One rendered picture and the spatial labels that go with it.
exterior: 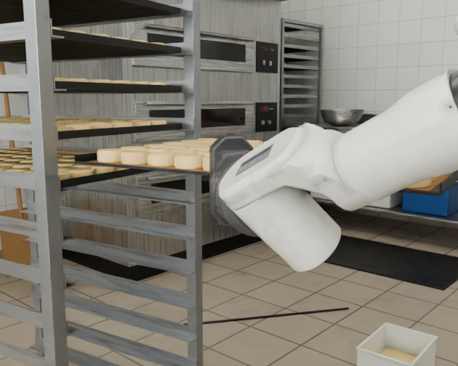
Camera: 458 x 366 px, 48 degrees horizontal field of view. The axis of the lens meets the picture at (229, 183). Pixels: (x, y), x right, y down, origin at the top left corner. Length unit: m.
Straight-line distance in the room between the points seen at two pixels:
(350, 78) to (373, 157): 4.79
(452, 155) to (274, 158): 0.14
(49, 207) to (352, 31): 4.52
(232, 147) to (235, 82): 3.02
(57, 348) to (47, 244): 0.20
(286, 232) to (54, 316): 0.60
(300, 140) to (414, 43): 4.53
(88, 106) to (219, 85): 0.89
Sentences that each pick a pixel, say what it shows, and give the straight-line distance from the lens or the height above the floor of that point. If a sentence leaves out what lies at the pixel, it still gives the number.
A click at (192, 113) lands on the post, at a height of 1.08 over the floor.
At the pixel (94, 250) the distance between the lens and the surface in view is 1.55.
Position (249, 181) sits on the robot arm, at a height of 1.04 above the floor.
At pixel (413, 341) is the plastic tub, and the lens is 2.39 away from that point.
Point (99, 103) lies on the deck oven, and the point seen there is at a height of 1.09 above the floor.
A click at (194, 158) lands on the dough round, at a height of 1.02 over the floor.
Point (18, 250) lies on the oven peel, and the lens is 3.61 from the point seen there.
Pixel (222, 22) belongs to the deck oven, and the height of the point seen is 1.62.
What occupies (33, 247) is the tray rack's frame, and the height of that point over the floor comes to 0.65.
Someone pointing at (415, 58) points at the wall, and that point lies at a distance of 4.95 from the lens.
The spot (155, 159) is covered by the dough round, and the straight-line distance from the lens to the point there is 0.85.
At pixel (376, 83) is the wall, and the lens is 5.09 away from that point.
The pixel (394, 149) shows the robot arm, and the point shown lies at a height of 1.07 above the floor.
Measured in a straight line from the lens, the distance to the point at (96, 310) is 1.61.
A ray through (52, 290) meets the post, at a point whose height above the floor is 0.77.
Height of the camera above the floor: 1.11
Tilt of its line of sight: 9 degrees down
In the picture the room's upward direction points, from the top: straight up
